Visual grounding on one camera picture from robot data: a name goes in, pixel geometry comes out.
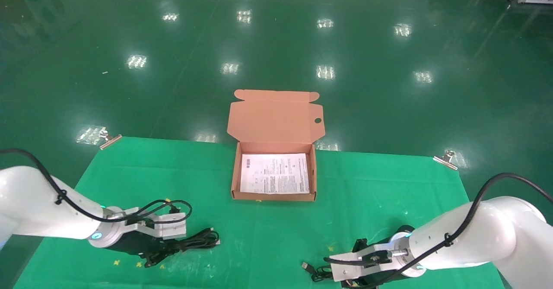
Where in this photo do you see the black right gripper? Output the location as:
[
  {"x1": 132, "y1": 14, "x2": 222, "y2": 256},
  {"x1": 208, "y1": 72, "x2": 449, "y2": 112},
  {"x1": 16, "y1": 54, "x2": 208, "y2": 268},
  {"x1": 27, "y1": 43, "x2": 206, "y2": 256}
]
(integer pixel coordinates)
[{"x1": 340, "y1": 225, "x2": 416, "y2": 289}]

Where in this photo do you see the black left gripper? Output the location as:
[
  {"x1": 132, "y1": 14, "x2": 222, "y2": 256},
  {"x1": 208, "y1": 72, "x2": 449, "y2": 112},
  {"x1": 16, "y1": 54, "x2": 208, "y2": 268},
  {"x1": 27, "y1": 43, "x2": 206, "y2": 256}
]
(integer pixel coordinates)
[{"x1": 113, "y1": 233, "x2": 173, "y2": 268}]

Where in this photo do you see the black data cable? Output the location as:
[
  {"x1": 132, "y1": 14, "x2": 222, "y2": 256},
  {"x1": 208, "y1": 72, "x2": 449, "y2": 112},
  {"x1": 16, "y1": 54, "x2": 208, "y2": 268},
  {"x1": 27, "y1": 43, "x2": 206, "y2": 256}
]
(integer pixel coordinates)
[{"x1": 160, "y1": 227, "x2": 221, "y2": 257}]

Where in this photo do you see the brown open cardboard box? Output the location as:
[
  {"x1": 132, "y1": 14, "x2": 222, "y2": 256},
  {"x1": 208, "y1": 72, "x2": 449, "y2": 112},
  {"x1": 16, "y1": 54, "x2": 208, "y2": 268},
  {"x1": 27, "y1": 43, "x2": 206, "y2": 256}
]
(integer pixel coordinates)
[{"x1": 227, "y1": 89, "x2": 325, "y2": 202}]

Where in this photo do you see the green table cloth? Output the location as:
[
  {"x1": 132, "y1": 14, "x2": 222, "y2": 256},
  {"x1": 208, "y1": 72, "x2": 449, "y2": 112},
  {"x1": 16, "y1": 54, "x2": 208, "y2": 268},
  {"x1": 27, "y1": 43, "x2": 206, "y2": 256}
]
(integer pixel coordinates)
[{"x1": 13, "y1": 137, "x2": 506, "y2": 289}]

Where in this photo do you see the white printed instruction sheet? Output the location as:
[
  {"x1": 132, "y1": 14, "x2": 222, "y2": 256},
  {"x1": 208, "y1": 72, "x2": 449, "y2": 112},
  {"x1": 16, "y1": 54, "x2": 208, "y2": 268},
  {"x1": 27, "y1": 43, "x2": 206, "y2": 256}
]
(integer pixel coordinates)
[{"x1": 240, "y1": 152, "x2": 311, "y2": 195}]

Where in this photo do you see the silver metal cloth clip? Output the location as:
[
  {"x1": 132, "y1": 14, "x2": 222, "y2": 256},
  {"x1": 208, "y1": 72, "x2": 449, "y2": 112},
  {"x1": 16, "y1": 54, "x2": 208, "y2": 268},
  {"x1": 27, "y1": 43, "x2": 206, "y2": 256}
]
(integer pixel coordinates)
[
  {"x1": 433, "y1": 150, "x2": 459, "y2": 171},
  {"x1": 99, "y1": 128, "x2": 123, "y2": 150}
]

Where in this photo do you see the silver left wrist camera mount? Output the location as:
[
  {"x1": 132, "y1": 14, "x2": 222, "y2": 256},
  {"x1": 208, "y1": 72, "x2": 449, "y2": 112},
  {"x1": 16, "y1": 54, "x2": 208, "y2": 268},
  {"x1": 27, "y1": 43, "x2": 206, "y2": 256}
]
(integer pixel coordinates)
[{"x1": 110, "y1": 206, "x2": 188, "y2": 240}]

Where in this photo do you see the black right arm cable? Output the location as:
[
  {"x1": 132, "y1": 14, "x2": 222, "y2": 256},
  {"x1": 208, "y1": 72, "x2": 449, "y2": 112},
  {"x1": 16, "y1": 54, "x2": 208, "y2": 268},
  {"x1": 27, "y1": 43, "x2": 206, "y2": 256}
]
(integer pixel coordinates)
[{"x1": 323, "y1": 173, "x2": 553, "y2": 289}]

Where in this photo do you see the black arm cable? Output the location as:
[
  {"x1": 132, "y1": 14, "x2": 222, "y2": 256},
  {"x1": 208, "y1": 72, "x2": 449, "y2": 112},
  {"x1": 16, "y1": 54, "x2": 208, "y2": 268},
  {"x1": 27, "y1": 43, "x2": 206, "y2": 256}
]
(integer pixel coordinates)
[
  {"x1": 0, "y1": 148, "x2": 193, "y2": 225},
  {"x1": 323, "y1": 173, "x2": 553, "y2": 289}
]

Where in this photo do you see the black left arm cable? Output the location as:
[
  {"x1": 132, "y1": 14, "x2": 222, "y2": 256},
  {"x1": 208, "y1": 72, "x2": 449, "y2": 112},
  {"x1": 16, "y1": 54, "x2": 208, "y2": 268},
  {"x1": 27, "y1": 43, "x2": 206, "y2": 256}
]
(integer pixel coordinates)
[{"x1": 0, "y1": 148, "x2": 193, "y2": 225}]

